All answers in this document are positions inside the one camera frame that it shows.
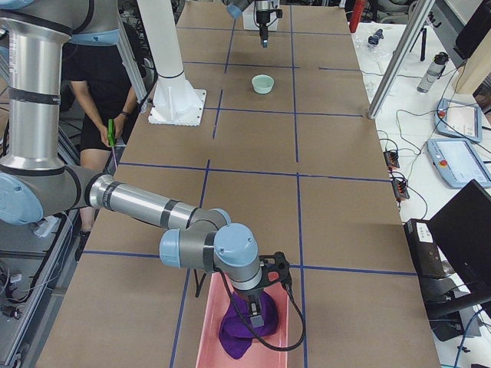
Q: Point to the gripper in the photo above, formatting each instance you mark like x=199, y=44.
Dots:
x=249, y=297
x=262, y=17

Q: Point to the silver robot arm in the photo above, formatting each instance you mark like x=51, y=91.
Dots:
x=35, y=183
x=235, y=8

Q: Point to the black box device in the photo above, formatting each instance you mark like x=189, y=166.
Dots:
x=423, y=250

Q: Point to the clear plastic bin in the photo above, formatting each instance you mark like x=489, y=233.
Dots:
x=248, y=17

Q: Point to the light green bowl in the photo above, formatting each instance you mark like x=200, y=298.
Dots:
x=262, y=83

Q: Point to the red cylinder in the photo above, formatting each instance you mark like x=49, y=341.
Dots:
x=356, y=15

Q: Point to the folded blue umbrella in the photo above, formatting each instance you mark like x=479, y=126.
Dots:
x=375, y=38

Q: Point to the seated person in black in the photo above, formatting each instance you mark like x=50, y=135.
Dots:
x=101, y=86

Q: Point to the clear water bottle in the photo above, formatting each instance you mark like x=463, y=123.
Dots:
x=434, y=72

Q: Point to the far teach pendant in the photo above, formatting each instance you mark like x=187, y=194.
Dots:
x=458, y=119

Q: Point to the teach pendant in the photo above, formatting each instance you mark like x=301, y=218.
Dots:
x=457, y=162
x=458, y=119

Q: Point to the black monitor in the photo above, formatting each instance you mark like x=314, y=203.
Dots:
x=461, y=230

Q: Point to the near teach pendant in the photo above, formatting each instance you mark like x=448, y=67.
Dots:
x=457, y=162

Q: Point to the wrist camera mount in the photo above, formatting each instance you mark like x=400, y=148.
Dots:
x=275, y=269
x=277, y=13

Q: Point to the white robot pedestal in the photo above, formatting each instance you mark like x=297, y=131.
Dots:
x=175, y=101

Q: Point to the aluminium frame post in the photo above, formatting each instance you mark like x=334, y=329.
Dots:
x=412, y=29

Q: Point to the green handled tool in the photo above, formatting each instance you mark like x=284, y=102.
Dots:
x=111, y=133

